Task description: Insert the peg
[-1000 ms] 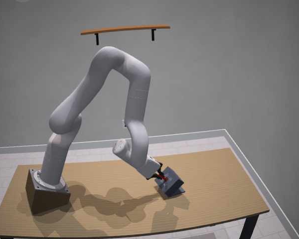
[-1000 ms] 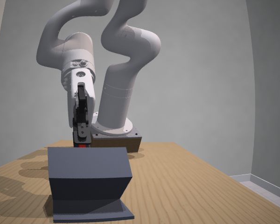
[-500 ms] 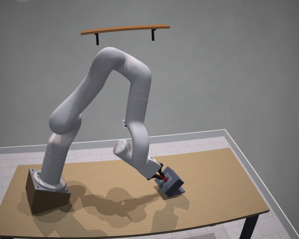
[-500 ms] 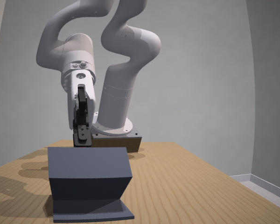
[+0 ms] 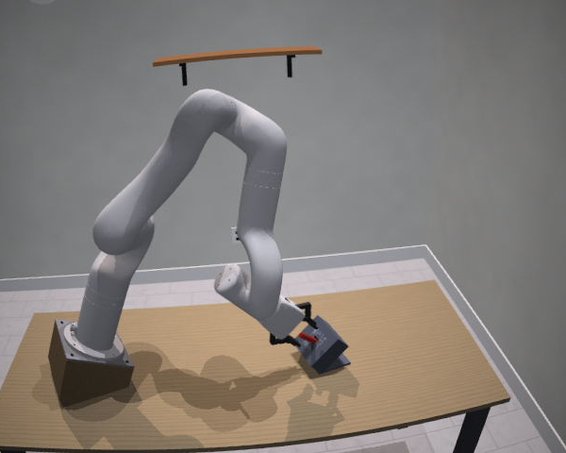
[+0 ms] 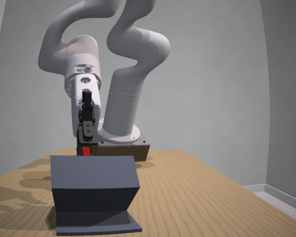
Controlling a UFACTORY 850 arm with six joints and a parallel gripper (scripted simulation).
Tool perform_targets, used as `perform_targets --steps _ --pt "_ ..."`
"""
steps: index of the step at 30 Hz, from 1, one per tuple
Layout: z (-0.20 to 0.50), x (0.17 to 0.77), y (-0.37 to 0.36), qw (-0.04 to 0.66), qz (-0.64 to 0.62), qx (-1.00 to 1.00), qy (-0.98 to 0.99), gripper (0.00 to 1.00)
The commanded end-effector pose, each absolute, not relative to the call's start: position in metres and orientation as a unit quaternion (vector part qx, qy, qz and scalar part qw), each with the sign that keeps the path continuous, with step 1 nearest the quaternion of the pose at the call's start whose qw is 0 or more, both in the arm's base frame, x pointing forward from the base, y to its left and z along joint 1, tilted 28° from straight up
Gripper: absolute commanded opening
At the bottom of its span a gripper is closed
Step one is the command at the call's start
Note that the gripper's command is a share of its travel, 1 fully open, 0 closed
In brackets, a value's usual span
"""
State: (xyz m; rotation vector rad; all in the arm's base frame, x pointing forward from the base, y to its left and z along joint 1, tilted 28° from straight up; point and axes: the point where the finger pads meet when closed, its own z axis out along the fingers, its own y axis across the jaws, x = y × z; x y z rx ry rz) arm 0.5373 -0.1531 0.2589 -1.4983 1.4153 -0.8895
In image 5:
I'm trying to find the red rectangular peg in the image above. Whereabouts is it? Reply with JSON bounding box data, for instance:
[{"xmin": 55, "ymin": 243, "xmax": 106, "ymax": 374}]
[{"xmin": 298, "ymin": 332, "xmax": 318, "ymax": 344}]

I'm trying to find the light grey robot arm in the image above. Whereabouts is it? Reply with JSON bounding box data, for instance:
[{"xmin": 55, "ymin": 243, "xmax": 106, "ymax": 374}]
[{"xmin": 63, "ymin": 89, "xmax": 287, "ymax": 361}]

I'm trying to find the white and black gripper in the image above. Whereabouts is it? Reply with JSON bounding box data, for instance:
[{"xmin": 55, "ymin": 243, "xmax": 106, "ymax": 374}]
[{"xmin": 258, "ymin": 295, "xmax": 318, "ymax": 347}]

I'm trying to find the dark grey sloped panel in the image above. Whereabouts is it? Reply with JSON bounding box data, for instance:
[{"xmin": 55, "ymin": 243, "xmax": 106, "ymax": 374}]
[{"xmin": 295, "ymin": 315, "xmax": 351, "ymax": 375}]

